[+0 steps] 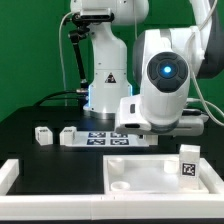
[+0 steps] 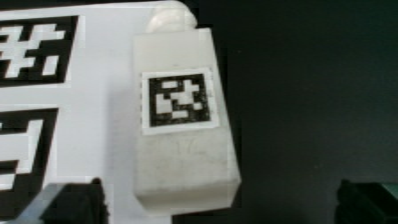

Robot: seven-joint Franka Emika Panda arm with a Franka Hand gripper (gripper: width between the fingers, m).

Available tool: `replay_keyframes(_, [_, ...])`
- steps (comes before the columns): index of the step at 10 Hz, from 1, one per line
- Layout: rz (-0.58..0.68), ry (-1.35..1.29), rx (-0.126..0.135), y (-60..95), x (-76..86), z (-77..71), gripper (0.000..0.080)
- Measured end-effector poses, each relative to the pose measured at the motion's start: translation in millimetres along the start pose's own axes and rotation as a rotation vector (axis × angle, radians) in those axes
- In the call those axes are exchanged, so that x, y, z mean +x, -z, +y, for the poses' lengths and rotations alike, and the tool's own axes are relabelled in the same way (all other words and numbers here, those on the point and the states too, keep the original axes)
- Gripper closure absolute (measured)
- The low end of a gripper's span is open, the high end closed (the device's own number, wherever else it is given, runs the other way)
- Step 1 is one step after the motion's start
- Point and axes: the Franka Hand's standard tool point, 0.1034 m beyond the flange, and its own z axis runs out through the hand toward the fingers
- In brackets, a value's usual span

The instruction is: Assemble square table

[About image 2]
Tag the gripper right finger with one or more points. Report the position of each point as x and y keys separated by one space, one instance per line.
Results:
x=366 y=203

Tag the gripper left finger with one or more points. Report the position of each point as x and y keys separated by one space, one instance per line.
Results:
x=67 y=204

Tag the white marker base plate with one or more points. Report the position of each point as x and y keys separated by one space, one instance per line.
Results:
x=69 y=104

